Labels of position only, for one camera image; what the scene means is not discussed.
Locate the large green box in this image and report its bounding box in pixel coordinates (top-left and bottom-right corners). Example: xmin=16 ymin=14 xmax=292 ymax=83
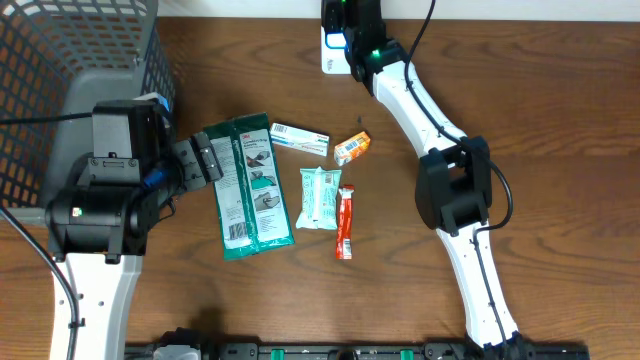
xmin=204 ymin=113 xmax=295 ymax=261

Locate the white green box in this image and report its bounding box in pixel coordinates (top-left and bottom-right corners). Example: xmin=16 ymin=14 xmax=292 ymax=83
xmin=270 ymin=123 xmax=330 ymax=157

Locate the teal snack packet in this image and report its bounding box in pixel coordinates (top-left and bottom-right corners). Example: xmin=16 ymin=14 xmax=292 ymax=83
xmin=296 ymin=167 xmax=342 ymax=230

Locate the orange small box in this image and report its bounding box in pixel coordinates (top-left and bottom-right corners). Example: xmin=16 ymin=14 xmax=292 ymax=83
xmin=334 ymin=131 xmax=371 ymax=166

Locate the red stick sachet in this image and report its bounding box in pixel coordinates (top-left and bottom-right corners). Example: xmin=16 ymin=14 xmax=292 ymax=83
xmin=336 ymin=185 xmax=355 ymax=260

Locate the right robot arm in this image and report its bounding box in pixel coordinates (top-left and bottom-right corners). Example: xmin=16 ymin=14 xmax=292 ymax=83
xmin=321 ymin=0 xmax=529 ymax=359

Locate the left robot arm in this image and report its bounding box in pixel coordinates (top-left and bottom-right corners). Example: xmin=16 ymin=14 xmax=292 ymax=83
xmin=45 ymin=93 xmax=224 ymax=359

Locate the grey plastic mesh basket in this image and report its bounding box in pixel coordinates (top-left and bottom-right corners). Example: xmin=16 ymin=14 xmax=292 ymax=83
xmin=1 ymin=0 xmax=175 ymax=226

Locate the left black cable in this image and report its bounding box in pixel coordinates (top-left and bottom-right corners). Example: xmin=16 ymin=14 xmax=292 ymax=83
xmin=0 ymin=112 xmax=94 ymax=360

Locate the black cable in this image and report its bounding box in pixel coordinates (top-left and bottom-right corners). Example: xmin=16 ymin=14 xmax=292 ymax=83
xmin=0 ymin=112 xmax=94 ymax=360
xmin=403 ymin=0 xmax=515 ymax=351

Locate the right black cable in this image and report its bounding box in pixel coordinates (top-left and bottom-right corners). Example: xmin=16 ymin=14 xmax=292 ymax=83
xmin=403 ymin=0 xmax=515 ymax=351

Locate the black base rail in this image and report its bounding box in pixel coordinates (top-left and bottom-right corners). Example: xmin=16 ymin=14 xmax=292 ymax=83
xmin=124 ymin=341 xmax=591 ymax=360

